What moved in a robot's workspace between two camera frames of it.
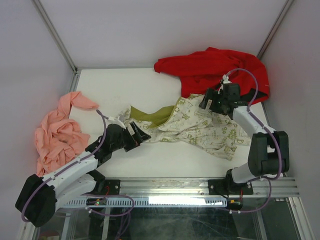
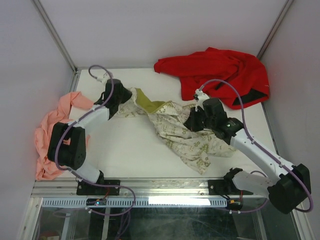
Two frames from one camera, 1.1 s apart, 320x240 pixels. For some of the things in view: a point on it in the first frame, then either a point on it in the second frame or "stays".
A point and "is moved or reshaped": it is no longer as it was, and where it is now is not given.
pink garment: x=58 y=136 stays
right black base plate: x=222 y=187 stays
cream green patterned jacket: x=185 y=120 is moved or reshaped
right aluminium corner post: x=277 y=23 stays
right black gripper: x=211 y=94 -> x=190 y=123
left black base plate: x=111 y=187 stays
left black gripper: x=139 y=136 -> x=128 y=93
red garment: x=203 y=72 stays
